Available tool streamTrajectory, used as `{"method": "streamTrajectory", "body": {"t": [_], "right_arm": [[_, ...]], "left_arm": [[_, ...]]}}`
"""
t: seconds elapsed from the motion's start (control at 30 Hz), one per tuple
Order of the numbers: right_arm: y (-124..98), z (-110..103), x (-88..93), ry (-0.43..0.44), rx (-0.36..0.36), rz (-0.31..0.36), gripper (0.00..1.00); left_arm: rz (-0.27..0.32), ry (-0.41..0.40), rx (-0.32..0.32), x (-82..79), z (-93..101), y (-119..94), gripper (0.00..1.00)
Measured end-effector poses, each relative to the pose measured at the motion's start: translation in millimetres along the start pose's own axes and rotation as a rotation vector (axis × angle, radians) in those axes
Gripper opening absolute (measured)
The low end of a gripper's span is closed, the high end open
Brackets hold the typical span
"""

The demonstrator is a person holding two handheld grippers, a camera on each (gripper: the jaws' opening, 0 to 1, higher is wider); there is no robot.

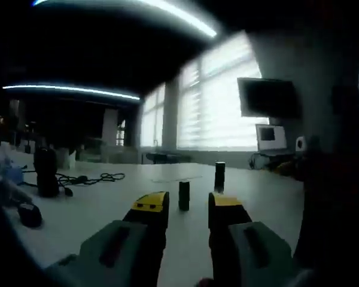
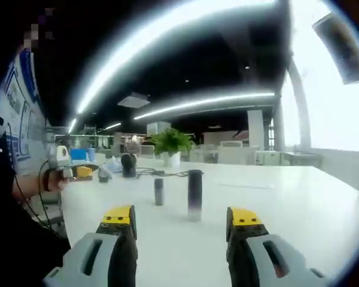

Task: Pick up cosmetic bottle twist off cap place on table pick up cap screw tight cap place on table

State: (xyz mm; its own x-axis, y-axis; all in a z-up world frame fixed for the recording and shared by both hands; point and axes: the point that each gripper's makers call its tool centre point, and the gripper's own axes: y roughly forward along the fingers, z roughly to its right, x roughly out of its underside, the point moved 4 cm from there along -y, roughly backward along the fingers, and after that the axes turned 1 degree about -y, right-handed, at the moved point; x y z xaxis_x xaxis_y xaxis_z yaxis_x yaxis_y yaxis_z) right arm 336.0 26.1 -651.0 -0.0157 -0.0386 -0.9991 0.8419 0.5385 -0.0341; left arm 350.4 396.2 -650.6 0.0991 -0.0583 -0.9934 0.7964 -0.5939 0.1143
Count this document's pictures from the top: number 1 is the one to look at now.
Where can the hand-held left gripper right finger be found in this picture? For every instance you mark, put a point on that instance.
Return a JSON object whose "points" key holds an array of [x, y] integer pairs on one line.
{"points": [[245, 251]]}

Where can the dark side counter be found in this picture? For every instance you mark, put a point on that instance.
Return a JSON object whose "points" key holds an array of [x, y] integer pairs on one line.
{"points": [[167, 156]]}

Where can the blue plastic bag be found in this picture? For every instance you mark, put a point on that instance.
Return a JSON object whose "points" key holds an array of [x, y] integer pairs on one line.
{"points": [[13, 173]]}

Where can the person's left hand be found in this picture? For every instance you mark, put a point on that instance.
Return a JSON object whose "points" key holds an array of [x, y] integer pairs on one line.
{"points": [[205, 282]]}

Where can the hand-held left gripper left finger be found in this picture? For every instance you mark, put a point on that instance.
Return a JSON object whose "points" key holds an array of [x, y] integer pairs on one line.
{"points": [[122, 248]]}

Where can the black desk fan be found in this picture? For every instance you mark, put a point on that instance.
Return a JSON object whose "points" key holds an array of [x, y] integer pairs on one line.
{"points": [[46, 173]]}

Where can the grey wrapped object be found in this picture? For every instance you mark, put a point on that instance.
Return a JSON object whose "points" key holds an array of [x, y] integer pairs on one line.
{"points": [[16, 194]]}

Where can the white window blinds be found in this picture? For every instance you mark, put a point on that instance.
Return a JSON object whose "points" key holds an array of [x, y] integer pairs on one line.
{"points": [[221, 119]]}

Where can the ceiling strip light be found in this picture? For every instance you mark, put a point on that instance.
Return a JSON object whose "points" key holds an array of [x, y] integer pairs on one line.
{"points": [[167, 12], [77, 89]]}

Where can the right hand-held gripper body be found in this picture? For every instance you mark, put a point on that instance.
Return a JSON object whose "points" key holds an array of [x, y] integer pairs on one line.
{"points": [[299, 148]]}

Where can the white laptop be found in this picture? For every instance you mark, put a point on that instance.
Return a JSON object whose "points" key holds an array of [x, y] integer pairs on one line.
{"points": [[279, 140]]}

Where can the short dark cosmetic bottle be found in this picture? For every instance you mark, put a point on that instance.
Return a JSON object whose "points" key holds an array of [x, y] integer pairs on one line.
{"points": [[184, 195]]}

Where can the black wall monitor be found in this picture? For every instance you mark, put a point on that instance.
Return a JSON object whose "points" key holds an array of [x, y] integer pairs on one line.
{"points": [[269, 97]]}

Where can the white table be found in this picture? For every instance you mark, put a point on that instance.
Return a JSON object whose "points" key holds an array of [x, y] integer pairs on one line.
{"points": [[107, 215]]}

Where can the small black round object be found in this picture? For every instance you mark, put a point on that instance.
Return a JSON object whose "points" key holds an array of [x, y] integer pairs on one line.
{"points": [[30, 215]]}

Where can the tall dark cosmetic bottle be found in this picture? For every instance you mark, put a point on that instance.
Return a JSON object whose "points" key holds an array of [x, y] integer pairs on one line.
{"points": [[220, 176]]}

